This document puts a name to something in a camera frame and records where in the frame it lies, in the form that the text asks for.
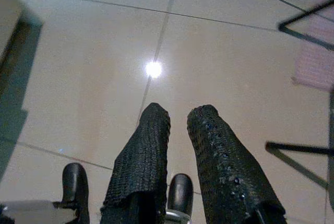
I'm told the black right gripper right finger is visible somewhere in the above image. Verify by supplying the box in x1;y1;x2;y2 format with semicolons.
186;103;288;224

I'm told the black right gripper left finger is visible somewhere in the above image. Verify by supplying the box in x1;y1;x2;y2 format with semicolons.
100;102;172;224

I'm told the black robot right foot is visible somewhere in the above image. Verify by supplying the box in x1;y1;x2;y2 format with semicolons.
166;173;194;219

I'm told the black robot foot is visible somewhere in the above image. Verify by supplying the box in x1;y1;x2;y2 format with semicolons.
166;173;194;219
53;162;91;224

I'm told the black robot left foot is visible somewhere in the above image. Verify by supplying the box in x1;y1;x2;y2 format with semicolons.
53;162;91;224

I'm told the pink ribbed floor mat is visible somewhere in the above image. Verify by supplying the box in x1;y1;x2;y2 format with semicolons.
291;0;334;90

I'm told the black metal stand frame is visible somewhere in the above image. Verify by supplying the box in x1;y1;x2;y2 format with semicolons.
265;0;334;191

